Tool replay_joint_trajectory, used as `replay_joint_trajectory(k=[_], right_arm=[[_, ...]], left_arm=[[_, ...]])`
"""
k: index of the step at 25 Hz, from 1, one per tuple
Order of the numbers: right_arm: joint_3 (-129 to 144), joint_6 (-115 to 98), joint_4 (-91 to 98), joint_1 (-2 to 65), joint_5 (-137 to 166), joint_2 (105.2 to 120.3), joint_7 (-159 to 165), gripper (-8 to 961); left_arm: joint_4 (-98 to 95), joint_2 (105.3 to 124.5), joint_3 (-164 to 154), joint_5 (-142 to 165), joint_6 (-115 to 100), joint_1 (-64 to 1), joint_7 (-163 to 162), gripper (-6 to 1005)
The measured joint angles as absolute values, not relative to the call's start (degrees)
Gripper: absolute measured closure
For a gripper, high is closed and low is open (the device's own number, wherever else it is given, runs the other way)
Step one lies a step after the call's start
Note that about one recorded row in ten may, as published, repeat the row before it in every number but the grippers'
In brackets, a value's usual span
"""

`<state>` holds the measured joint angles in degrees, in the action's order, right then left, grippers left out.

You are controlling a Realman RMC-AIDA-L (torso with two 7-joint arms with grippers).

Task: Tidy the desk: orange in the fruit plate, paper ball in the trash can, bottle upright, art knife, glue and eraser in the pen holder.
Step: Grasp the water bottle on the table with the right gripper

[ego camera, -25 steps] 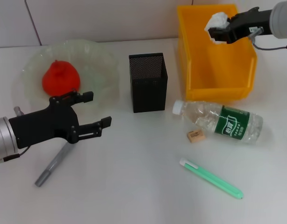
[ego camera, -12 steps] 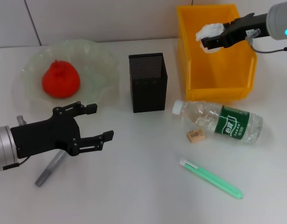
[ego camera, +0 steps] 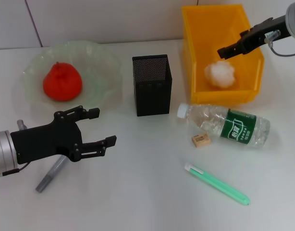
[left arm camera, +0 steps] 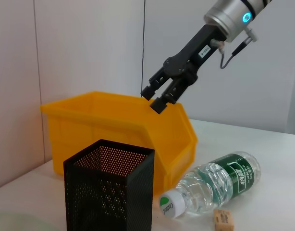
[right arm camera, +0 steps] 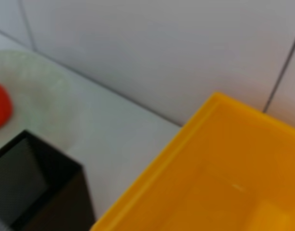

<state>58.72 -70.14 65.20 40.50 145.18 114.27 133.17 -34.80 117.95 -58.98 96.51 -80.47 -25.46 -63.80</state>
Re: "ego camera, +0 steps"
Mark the right gripper cable with plugs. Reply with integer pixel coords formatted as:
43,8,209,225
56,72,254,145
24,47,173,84
264,29,295,57

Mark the red-orange fruit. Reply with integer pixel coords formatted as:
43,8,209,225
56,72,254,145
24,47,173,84
43,62,83,102

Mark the pale green glass fruit plate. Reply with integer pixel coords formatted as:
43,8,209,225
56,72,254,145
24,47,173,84
22,40,124,112

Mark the left gripper cable with plugs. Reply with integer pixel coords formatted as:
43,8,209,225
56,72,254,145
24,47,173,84
0,119,31,178

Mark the small tan eraser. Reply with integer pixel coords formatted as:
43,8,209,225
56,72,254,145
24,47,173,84
191,134,212,147

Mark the white paper ball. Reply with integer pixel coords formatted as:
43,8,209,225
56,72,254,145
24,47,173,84
204,60,236,89

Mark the grey marker pen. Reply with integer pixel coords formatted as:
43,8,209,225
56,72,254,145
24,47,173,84
36,155,66,193

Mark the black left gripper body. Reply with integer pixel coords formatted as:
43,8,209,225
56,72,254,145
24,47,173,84
10,111,84,163

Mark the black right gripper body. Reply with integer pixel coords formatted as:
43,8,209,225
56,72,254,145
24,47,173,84
243,14,292,52

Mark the black mesh pen holder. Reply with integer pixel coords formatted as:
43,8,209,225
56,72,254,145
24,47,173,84
132,54,173,117

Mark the clear water bottle green label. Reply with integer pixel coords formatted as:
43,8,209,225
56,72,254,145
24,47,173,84
177,103,270,150

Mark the yellow plastic bin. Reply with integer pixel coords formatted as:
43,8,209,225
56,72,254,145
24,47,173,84
181,4,265,105

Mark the gripper cable with plugs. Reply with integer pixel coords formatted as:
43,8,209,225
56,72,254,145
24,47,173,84
264,29,295,57
0,119,31,178

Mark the mint green pen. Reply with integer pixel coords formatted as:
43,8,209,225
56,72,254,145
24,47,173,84
184,163,251,206

